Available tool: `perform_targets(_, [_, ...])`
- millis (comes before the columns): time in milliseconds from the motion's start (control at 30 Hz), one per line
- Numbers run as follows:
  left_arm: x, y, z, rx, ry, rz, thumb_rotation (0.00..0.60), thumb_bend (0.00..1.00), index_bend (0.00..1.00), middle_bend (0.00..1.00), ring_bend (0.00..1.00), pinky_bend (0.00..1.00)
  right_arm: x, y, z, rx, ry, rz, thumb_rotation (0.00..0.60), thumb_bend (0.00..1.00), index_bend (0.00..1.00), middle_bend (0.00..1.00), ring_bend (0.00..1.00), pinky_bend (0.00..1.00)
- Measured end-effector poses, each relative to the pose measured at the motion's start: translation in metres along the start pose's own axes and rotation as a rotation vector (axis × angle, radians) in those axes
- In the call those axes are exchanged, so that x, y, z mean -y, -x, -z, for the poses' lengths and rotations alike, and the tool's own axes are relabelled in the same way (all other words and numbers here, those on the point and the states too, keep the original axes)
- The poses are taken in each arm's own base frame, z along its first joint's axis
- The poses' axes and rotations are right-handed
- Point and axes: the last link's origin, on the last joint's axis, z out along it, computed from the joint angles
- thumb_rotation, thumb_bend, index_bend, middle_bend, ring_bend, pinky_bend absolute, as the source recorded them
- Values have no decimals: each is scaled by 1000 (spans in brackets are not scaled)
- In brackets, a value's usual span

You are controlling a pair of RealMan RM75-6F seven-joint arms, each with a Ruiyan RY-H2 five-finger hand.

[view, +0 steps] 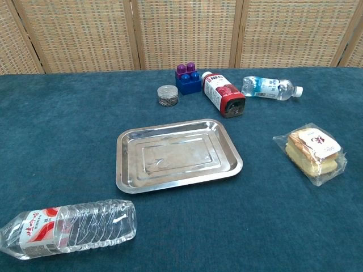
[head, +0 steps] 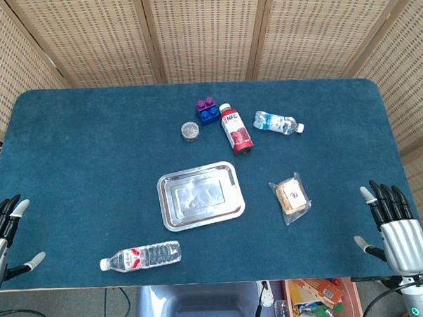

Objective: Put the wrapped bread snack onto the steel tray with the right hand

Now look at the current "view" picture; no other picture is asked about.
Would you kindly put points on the purple toy building block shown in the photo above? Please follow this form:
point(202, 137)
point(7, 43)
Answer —
point(184, 68)

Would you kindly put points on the small water bottle blue label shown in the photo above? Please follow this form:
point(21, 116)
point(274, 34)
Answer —
point(269, 88)

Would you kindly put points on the small clear round jar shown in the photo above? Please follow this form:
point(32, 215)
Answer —
point(168, 96)

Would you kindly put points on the woven bamboo folding screen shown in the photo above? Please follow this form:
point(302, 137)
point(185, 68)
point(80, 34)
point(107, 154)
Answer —
point(181, 34)

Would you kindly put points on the blue toy building block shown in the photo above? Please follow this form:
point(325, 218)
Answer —
point(188, 83)

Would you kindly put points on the teal table cloth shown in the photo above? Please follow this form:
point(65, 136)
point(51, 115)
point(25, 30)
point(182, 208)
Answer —
point(85, 136)

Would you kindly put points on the large water bottle red label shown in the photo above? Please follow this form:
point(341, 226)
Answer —
point(71, 226)

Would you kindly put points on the stainless steel rectangular tray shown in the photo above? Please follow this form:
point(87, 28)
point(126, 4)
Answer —
point(178, 156)

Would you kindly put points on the red NFC juice bottle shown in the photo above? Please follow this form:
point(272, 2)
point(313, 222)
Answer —
point(219, 92)

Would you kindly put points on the packaged sliced bread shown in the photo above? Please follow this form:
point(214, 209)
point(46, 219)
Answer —
point(310, 154)

